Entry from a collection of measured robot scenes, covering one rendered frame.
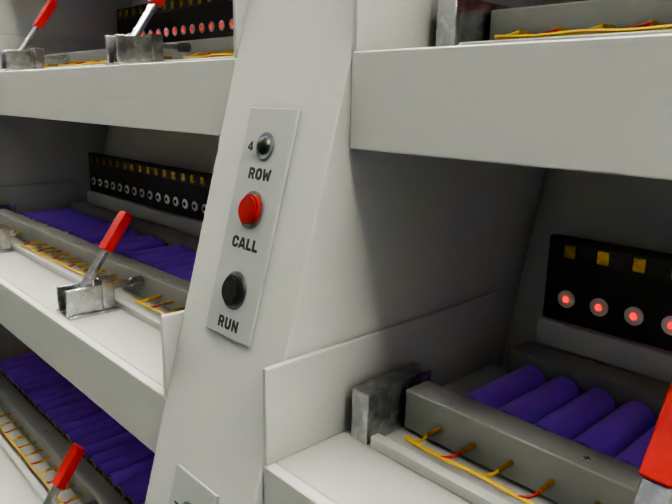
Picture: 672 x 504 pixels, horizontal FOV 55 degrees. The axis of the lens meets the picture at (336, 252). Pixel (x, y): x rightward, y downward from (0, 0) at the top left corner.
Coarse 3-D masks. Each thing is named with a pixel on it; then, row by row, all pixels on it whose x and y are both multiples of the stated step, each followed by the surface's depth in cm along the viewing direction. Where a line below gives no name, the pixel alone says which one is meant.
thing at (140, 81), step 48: (48, 0) 71; (192, 0) 74; (240, 0) 36; (0, 48) 82; (48, 48) 86; (96, 48) 90; (144, 48) 50; (192, 48) 54; (0, 96) 68; (48, 96) 58; (96, 96) 51; (144, 96) 45; (192, 96) 40
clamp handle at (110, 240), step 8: (120, 216) 52; (128, 216) 52; (112, 224) 52; (120, 224) 52; (128, 224) 52; (112, 232) 52; (120, 232) 52; (104, 240) 52; (112, 240) 52; (104, 248) 51; (112, 248) 52; (96, 256) 52; (104, 256) 52; (96, 264) 51; (88, 272) 52; (96, 272) 51; (88, 280) 51
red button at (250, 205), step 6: (246, 198) 33; (252, 198) 33; (240, 204) 34; (246, 204) 33; (252, 204) 33; (258, 204) 33; (240, 210) 33; (246, 210) 33; (252, 210) 33; (258, 210) 33; (240, 216) 33; (246, 216) 33; (252, 216) 33; (246, 222) 33; (252, 222) 33
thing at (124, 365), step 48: (0, 192) 85; (48, 192) 89; (96, 192) 89; (0, 288) 60; (48, 288) 58; (48, 336) 52; (96, 336) 47; (144, 336) 47; (96, 384) 45; (144, 384) 39; (144, 432) 40
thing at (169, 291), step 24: (0, 216) 80; (24, 216) 79; (24, 240) 75; (48, 240) 69; (72, 240) 66; (72, 264) 62; (120, 264) 57; (144, 264) 58; (144, 288) 55; (168, 288) 52; (168, 312) 49
